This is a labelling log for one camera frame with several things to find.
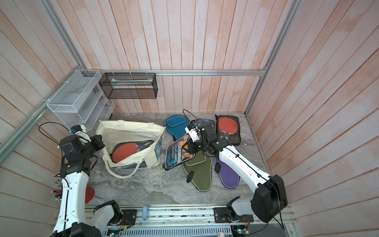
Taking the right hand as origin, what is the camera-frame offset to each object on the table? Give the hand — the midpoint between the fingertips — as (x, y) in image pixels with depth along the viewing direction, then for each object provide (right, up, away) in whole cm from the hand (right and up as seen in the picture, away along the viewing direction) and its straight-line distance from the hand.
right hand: (184, 145), depth 79 cm
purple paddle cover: (+26, -21, +7) cm, 34 cm away
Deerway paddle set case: (-6, -6, +6) cm, 10 cm away
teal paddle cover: (-6, +12, +29) cm, 32 cm away
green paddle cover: (+9, -16, +9) cm, 20 cm away
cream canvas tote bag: (-20, -7, +2) cm, 22 cm away
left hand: (-43, +5, -4) cm, 43 cm away
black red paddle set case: (-41, -5, +14) cm, 44 cm away
